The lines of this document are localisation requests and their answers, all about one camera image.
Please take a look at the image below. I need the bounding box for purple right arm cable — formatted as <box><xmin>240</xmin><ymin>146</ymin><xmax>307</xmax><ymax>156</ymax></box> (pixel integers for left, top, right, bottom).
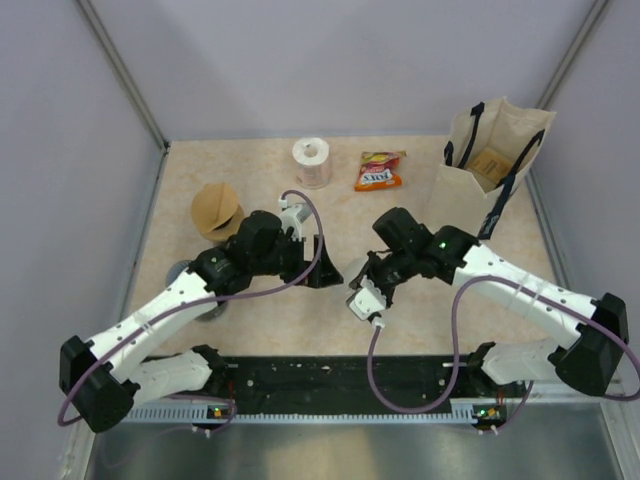
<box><xmin>367</xmin><ymin>273</ymin><xmax>640</xmax><ymax>416</ymax></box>

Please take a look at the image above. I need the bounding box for brown box in bag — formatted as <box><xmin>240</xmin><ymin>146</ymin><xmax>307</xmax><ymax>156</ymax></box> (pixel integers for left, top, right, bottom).
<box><xmin>467</xmin><ymin>147</ymin><xmax>513</xmax><ymax>193</ymax></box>

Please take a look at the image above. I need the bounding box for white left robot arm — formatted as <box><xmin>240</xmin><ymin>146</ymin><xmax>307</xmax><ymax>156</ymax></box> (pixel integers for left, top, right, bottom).
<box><xmin>59</xmin><ymin>203</ymin><xmax>342</xmax><ymax>433</ymax></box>

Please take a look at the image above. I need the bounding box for grey slotted cable duct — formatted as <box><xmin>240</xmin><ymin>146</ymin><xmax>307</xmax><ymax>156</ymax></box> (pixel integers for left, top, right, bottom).
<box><xmin>124</xmin><ymin>400</ymin><xmax>508</xmax><ymax>427</ymax></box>

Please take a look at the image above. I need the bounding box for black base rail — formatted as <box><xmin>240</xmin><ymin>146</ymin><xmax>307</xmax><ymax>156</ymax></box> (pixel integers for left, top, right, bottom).
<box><xmin>164</xmin><ymin>354</ymin><xmax>506</xmax><ymax>415</ymax></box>

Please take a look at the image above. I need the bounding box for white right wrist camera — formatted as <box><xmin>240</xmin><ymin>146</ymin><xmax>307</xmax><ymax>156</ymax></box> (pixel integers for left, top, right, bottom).
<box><xmin>346</xmin><ymin>276</ymin><xmax>387</xmax><ymax>328</ymax></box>

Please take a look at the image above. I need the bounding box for glass pitcher with handle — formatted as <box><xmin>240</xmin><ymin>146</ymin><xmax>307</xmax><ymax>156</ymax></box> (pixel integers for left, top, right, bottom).
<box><xmin>196</xmin><ymin>304</ymin><xmax>227</xmax><ymax>322</ymax></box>

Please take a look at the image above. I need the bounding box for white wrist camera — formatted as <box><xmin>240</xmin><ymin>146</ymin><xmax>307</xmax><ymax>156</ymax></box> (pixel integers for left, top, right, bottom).
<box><xmin>346</xmin><ymin>276</ymin><xmax>387</xmax><ymax>328</ymax></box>
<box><xmin>278</xmin><ymin>197</ymin><xmax>311</xmax><ymax>241</ymax></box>

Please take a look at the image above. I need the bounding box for cream canvas tote bag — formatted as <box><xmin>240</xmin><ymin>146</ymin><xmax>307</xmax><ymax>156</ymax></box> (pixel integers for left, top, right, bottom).
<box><xmin>425</xmin><ymin>98</ymin><xmax>556</xmax><ymax>240</ymax></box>

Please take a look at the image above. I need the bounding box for orange snack bag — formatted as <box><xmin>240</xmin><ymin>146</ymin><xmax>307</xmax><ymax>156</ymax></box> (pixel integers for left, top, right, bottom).
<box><xmin>354</xmin><ymin>151</ymin><xmax>407</xmax><ymax>192</ymax></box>

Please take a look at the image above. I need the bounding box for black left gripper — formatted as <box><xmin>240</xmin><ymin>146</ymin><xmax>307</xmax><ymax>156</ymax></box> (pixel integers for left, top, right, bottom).
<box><xmin>251</xmin><ymin>232</ymin><xmax>342</xmax><ymax>289</ymax></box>

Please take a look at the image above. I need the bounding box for brown paper coffee filter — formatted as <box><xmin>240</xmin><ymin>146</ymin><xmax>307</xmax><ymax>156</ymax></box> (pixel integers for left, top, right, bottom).
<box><xmin>190</xmin><ymin>182</ymin><xmax>240</xmax><ymax>234</ymax></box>

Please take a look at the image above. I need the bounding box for white toilet paper roll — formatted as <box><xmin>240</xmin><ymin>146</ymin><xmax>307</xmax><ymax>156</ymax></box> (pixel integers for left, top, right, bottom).
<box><xmin>292</xmin><ymin>137</ymin><xmax>331</xmax><ymax>189</ymax></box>

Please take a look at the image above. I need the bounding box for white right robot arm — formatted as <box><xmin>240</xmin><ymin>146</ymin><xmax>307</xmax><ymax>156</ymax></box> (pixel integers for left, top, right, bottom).
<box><xmin>349</xmin><ymin>207</ymin><xmax>628</xmax><ymax>397</ymax></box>

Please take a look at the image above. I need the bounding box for wooden dripper ring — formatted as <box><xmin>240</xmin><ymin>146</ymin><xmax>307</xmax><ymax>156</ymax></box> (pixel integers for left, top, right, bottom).
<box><xmin>202</xmin><ymin>207</ymin><xmax>246</xmax><ymax>244</ymax></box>

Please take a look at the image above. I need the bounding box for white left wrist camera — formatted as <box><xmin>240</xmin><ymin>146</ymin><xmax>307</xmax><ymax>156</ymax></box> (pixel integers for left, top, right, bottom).
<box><xmin>278</xmin><ymin>197</ymin><xmax>311</xmax><ymax>241</ymax></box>

